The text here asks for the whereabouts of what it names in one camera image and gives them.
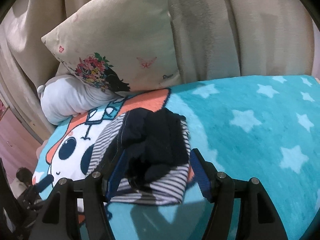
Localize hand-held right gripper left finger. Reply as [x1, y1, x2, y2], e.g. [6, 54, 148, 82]
[29, 149, 127, 240]

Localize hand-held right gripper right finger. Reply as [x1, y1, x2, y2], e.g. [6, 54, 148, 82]
[190, 148, 288, 240]

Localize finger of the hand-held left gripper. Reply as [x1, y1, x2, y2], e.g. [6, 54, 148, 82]
[34, 174, 54, 193]

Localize striped dark pants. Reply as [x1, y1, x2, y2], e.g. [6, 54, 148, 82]
[86, 107, 194, 205]

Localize blue star printed blanket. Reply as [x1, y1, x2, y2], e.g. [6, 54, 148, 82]
[32, 75, 320, 240]

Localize white pillow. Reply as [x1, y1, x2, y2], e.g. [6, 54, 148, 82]
[37, 74, 130, 125]

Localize beige floral pillow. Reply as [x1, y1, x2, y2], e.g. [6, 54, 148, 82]
[41, 0, 183, 93]

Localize beige curtain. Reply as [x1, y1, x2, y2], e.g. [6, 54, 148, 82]
[0, 0, 318, 142]

